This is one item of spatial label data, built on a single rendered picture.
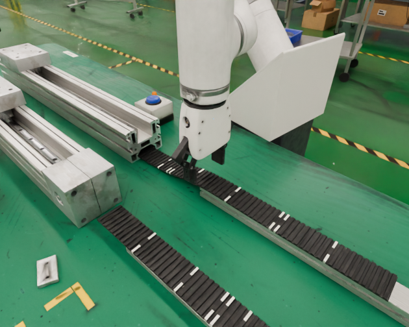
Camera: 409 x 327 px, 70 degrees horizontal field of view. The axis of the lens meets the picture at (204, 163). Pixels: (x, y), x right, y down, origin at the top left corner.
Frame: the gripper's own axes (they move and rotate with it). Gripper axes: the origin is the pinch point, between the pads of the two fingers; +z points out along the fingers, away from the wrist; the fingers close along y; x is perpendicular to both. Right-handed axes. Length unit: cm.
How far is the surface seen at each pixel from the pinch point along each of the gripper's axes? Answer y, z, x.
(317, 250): -1.1, 3.0, -25.7
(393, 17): 470, 53, 72
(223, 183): 1.5, 3.1, -4.0
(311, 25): 465, 79, 184
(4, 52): -5, -6, 87
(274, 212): 1.5, 3.0, -16.2
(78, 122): -5.0, 4.4, 43.5
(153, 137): 2.6, 2.7, 19.6
